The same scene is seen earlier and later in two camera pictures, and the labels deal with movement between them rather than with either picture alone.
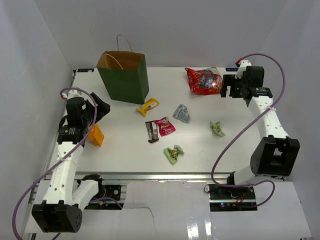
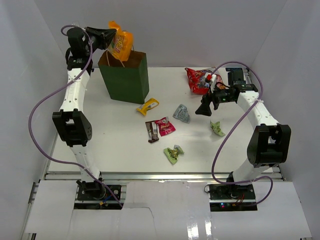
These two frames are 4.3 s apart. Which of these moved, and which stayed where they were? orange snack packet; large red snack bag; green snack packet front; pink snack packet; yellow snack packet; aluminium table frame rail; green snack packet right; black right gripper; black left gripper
Moved: black left gripper; black right gripper; orange snack packet
Stayed: pink snack packet; aluminium table frame rail; large red snack bag; green snack packet right; yellow snack packet; green snack packet front
